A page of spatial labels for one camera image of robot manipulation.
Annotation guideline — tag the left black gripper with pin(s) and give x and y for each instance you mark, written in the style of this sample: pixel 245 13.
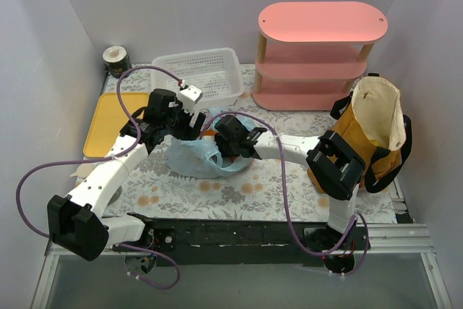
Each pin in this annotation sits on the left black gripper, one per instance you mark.
pixel 189 127

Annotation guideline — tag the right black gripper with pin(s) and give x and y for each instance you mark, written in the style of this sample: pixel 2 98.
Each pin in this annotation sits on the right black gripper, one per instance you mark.
pixel 222 145

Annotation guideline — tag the blue plastic grocery bag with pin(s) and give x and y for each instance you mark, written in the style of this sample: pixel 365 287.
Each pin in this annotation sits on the blue plastic grocery bag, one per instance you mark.
pixel 193 158

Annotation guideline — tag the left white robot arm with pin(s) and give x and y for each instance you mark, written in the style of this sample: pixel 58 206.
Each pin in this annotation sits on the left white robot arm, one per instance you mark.
pixel 76 221

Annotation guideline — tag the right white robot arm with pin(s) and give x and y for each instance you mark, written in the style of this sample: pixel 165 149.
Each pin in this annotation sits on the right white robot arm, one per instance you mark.
pixel 336 167

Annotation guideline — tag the white plastic basket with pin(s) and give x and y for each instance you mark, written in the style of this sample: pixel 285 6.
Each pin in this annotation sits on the white plastic basket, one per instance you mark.
pixel 215 71

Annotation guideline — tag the floral table mat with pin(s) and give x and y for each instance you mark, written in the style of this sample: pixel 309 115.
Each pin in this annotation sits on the floral table mat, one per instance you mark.
pixel 153 190

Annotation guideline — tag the yellow plastic tray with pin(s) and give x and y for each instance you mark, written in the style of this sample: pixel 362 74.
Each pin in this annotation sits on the yellow plastic tray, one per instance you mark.
pixel 107 121

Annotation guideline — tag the dark tape roll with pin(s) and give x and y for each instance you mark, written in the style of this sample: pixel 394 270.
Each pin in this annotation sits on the dark tape roll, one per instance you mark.
pixel 117 61

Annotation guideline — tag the pink three-tier shelf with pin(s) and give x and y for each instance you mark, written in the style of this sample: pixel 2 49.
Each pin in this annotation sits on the pink three-tier shelf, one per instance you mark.
pixel 311 52

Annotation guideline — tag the small beige wooden spoon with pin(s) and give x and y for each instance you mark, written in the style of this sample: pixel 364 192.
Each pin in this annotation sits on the small beige wooden spoon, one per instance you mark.
pixel 83 170

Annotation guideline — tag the yellow canvas tote bag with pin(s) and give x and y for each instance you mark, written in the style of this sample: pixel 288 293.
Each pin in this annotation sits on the yellow canvas tote bag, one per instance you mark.
pixel 371 121

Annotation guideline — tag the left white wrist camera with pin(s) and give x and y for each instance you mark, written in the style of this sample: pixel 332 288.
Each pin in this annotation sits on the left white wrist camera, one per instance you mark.
pixel 189 96

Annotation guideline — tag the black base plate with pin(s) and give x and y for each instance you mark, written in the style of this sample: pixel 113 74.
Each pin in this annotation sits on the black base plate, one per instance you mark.
pixel 227 242

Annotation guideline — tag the aluminium rail frame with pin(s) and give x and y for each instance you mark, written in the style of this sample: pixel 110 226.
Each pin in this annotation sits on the aluminium rail frame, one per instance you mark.
pixel 400 270

